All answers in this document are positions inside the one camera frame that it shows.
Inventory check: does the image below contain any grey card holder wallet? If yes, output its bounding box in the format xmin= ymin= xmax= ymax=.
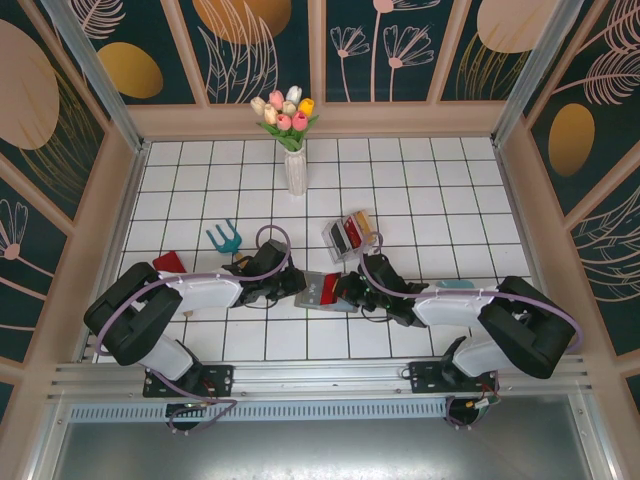
xmin=293 ymin=269 xmax=360 ymax=315

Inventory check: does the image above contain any red credit card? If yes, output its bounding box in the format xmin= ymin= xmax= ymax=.
xmin=342 ymin=215 xmax=366 ymax=247
xmin=321 ymin=273 xmax=347 ymax=306

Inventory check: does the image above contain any black credit card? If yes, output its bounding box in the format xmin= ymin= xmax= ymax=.
xmin=330 ymin=220 xmax=351 ymax=252

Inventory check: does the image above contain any clear acrylic card box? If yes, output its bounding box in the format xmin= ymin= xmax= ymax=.
xmin=322 ymin=209 xmax=380 ymax=264

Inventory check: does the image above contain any teal toy rake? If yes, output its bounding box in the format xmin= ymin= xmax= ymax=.
xmin=204 ymin=217 xmax=251 ymax=262

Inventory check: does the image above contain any red block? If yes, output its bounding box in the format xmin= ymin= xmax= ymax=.
xmin=151 ymin=250 xmax=195 ymax=319

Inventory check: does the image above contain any white ribbed vase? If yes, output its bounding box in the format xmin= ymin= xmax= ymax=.
xmin=283 ymin=148 xmax=308 ymax=198

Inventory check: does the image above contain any artificial tulip bouquet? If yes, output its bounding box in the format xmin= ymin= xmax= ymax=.
xmin=249 ymin=84 xmax=321 ymax=152

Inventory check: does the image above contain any grey metal panel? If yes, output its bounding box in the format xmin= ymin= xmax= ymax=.
xmin=29 ymin=394 xmax=616 ymax=480

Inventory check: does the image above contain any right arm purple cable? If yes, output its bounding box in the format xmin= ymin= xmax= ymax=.
xmin=358 ymin=231 xmax=585 ymax=401

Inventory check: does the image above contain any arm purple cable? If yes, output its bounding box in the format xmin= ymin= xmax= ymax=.
xmin=93 ymin=224 xmax=292 ymax=435
xmin=358 ymin=231 xmax=585 ymax=401

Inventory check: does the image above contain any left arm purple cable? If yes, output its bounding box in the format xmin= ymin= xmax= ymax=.
xmin=93 ymin=224 xmax=292 ymax=435

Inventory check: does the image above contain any aluminium mounting rail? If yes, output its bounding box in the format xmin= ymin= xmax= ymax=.
xmin=47 ymin=353 xmax=594 ymax=401

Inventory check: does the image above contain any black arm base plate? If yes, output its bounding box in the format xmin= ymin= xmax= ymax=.
xmin=407 ymin=359 xmax=501 ymax=396
xmin=142 ymin=363 xmax=236 ymax=400

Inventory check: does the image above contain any slotted grey cable duct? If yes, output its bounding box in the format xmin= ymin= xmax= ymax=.
xmin=66 ymin=397 xmax=450 ymax=425

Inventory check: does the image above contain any aluminium frame post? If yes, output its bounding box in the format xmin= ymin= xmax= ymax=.
xmin=491 ymin=0 xmax=585 ymax=147
xmin=39 ymin=0 xmax=151 ymax=154

